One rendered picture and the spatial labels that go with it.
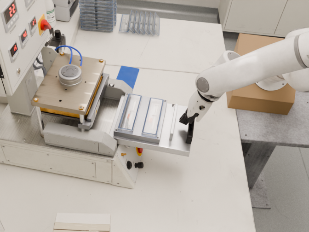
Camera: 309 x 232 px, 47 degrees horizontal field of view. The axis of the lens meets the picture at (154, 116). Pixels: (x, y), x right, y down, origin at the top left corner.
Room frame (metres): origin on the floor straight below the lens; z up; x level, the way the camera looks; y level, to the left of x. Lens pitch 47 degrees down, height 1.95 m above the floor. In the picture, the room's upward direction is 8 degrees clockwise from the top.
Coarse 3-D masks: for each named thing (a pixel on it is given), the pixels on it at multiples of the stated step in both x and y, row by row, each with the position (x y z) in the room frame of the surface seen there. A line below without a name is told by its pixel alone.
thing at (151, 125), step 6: (150, 102) 0.94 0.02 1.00; (156, 102) 0.95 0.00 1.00; (162, 102) 0.95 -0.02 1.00; (150, 108) 0.91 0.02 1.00; (156, 108) 0.92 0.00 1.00; (150, 114) 0.88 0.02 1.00; (156, 114) 0.89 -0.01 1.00; (150, 120) 0.85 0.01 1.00; (156, 120) 0.86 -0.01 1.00; (144, 126) 0.82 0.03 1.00; (150, 126) 0.83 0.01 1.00; (156, 126) 0.83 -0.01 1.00; (144, 132) 0.79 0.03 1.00; (150, 132) 0.80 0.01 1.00; (156, 132) 0.80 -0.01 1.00
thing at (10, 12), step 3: (12, 3) 0.85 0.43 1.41; (12, 6) 0.85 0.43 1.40; (9, 9) 0.83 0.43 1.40; (12, 9) 0.84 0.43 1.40; (15, 9) 0.86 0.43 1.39; (6, 12) 0.81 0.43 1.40; (9, 12) 0.82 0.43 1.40; (12, 12) 0.84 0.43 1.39; (6, 15) 0.81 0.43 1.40; (9, 15) 0.82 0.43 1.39; (12, 15) 0.84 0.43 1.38; (6, 18) 0.80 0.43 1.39; (9, 18) 0.82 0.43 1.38
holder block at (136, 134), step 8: (144, 96) 0.98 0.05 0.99; (144, 104) 0.94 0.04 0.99; (120, 112) 0.88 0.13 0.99; (144, 112) 0.90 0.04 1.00; (136, 120) 0.85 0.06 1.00; (160, 120) 0.87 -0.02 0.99; (136, 128) 0.81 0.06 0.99; (160, 128) 0.83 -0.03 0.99; (120, 136) 0.79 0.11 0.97; (128, 136) 0.79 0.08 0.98; (136, 136) 0.78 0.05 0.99; (144, 136) 0.78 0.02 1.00
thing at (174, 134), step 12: (120, 108) 0.93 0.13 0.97; (168, 108) 0.96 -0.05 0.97; (180, 108) 0.97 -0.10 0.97; (168, 120) 0.90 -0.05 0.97; (168, 132) 0.84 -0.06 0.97; (180, 132) 0.85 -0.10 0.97; (132, 144) 0.77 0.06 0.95; (144, 144) 0.77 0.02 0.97; (156, 144) 0.78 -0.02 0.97; (168, 144) 0.78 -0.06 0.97; (180, 144) 0.79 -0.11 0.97
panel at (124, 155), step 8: (120, 144) 0.80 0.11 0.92; (120, 152) 0.77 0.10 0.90; (128, 152) 0.81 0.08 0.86; (136, 152) 0.85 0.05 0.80; (120, 160) 0.74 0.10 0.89; (128, 160) 0.78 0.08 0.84; (136, 160) 0.82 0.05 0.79; (128, 168) 0.75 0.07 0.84; (136, 168) 0.79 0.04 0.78; (136, 176) 0.77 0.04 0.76
